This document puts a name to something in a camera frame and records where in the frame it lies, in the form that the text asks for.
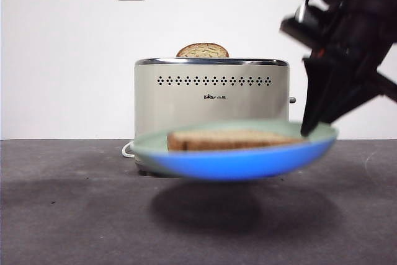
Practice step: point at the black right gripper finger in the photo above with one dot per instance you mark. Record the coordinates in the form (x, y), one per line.
(314, 91)
(347, 94)

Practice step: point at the tall toasted bread slice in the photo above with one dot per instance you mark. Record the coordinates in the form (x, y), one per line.
(229, 141)

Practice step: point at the pale green round plate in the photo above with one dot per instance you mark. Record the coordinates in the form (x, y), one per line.
(235, 162)

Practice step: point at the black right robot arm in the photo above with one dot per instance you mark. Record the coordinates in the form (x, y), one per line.
(366, 13)

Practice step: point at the cream toaster with chrome top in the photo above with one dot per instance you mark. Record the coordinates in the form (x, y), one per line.
(214, 103)

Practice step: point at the low toasted bread slice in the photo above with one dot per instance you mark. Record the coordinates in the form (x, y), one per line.
(202, 51)

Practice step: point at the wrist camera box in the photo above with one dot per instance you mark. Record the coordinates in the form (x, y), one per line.
(299, 30)

